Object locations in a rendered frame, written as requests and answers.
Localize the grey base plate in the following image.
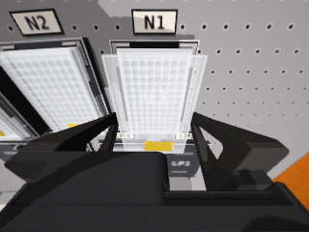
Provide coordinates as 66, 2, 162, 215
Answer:
0, 0, 309, 180

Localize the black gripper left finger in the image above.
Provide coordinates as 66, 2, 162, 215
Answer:
19, 112, 119, 151

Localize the grey button panel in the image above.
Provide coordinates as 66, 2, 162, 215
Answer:
0, 192, 16, 211

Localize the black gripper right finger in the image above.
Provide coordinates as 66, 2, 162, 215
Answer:
190, 111, 290, 190

